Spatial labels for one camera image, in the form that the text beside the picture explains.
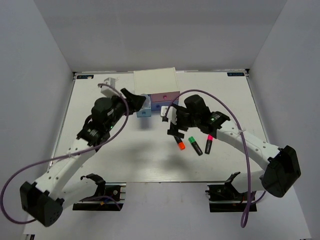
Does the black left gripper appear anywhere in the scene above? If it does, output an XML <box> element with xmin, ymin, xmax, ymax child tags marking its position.
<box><xmin>106</xmin><ymin>88</ymin><xmax>147</xmax><ymax>131</ymax></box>

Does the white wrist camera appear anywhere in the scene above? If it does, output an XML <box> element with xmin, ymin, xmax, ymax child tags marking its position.
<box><xmin>160</xmin><ymin>105</ymin><xmax>177</xmax><ymax>125</ymax></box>
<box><xmin>98</xmin><ymin>77</ymin><xmax>119</xmax><ymax>98</ymax></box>

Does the right blue corner label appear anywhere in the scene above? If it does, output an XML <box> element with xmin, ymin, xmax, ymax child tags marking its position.
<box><xmin>227</xmin><ymin>72</ymin><xmax>245</xmax><ymax>77</ymax></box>

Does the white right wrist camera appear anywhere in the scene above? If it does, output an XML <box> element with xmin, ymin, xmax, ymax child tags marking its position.
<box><xmin>160</xmin><ymin>105</ymin><xmax>177</xmax><ymax>125</ymax></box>

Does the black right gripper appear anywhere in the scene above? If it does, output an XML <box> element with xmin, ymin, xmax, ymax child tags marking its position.
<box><xmin>167</xmin><ymin>105</ymin><xmax>200</xmax><ymax>139</ymax></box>

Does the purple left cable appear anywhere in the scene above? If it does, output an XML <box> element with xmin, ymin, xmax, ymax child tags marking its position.
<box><xmin>0</xmin><ymin>83</ymin><xmax>131</xmax><ymax>225</ymax></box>

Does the small light blue drawer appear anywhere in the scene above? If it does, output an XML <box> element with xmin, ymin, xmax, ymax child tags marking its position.
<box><xmin>136</xmin><ymin>108</ymin><xmax>152</xmax><ymax>118</ymax></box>

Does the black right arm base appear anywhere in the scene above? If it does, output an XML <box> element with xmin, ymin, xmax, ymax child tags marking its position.
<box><xmin>205</xmin><ymin>172</ymin><xmax>248</xmax><ymax>213</ymax></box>

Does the wide blue drawer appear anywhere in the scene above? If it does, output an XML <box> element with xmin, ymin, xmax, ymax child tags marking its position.
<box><xmin>151</xmin><ymin>100</ymin><xmax>172</xmax><ymax>112</ymax></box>

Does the pink capped highlighter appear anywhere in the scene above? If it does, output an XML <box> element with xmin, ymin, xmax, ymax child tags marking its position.
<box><xmin>204</xmin><ymin>135</ymin><xmax>214</xmax><ymax>155</ymax></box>

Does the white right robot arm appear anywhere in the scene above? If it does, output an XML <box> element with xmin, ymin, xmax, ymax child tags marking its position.
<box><xmin>160</xmin><ymin>94</ymin><xmax>301</xmax><ymax>200</ymax></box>

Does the left blue corner label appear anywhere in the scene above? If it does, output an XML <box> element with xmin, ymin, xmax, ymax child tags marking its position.
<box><xmin>76</xmin><ymin>74</ymin><xmax>94</xmax><ymax>80</ymax></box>

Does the pink drawer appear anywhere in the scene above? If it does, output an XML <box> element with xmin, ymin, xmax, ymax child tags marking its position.
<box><xmin>150</xmin><ymin>91</ymin><xmax>180</xmax><ymax>102</ymax></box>

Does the green capped highlighter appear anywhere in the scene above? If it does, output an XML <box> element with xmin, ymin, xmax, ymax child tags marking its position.
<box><xmin>188</xmin><ymin>136</ymin><xmax>203</xmax><ymax>156</ymax></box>

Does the orange capped highlighter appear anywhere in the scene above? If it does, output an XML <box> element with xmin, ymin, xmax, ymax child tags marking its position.
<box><xmin>174</xmin><ymin>136</ymin><xmax>186</xmax><ymax>151</ymax></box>

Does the white drawer cabinet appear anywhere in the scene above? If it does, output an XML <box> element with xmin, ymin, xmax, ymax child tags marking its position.
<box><xmin>133</xmin><ymin>67</ymin><xmax>180</xmax><ymax>95</ymax></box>

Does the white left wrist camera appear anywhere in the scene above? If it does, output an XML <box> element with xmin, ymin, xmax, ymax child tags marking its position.
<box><xmin>98</xmin><ymin>77</ymin><xmax>119</xmax><ymax>98</ymax></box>

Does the blue corner label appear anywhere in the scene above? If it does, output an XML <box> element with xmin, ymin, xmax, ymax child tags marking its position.
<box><xmin>227</xmin><ymin>72</ymin><xmax>245</xmax><ymax>77</ymax></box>
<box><xmin>76</xmin><ymin>74</ymin><xmax>94</xmax><ymax>80</ymax></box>

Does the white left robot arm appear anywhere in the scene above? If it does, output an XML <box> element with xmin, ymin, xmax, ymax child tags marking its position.
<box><xmin>19</xmin><ymin>88</ymin><xmax>146</xmax><ymax>227</ymax></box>

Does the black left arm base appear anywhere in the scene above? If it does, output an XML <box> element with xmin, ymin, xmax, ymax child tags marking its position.
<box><xmin>72</xmin><ymin>173</ymin><xmax>127</xmax><ymax>212</ymax></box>

